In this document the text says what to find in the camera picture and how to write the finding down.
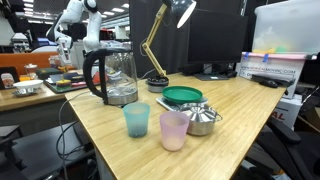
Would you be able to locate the translucent blue plastic cup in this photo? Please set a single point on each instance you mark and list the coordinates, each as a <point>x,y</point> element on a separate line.
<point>136,120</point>

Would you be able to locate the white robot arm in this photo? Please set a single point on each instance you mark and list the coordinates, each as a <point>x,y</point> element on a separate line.
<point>91,30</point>

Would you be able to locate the green plastic plate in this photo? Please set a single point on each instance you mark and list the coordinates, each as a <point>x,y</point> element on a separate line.
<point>181,94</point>

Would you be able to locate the translucent pink plastic cup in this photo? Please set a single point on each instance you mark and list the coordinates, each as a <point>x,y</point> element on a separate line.
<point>173,131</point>

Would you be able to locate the steel pot with lid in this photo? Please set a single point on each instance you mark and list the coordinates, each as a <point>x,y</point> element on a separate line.
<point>201,121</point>

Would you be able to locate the black computer monitor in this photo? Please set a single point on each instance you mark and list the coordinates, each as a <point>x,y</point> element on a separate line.
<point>216,36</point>

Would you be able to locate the blue tape strip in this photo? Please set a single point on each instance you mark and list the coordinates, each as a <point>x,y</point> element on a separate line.
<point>265,57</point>
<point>246,55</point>

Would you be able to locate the black tray with items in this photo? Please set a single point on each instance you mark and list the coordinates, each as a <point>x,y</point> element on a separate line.
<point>66,83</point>

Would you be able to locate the black computer mouse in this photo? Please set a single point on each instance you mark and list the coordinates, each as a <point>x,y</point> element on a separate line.
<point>268,83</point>

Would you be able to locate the white printed cardboard box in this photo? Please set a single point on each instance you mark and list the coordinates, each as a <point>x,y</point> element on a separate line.
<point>276,68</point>

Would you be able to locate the white box with red letters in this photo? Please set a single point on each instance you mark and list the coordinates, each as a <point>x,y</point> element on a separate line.
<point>286,111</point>

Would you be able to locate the glass jar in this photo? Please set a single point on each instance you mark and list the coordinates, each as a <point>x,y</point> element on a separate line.
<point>30,70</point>

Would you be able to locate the white bowl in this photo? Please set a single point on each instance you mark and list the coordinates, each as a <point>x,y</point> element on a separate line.
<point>28,84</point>

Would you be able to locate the black low platform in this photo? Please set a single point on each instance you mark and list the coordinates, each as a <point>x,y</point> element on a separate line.
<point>36,150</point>

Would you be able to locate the small steel tray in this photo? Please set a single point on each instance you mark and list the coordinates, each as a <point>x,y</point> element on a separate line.
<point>21,92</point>

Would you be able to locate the clear plastic storage bin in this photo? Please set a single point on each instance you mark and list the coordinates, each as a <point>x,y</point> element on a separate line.
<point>286,26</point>

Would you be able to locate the orange partition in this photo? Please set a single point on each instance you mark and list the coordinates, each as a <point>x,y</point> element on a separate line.
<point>20,61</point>

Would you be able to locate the black office chair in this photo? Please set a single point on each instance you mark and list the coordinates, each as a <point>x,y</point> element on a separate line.
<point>293,150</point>

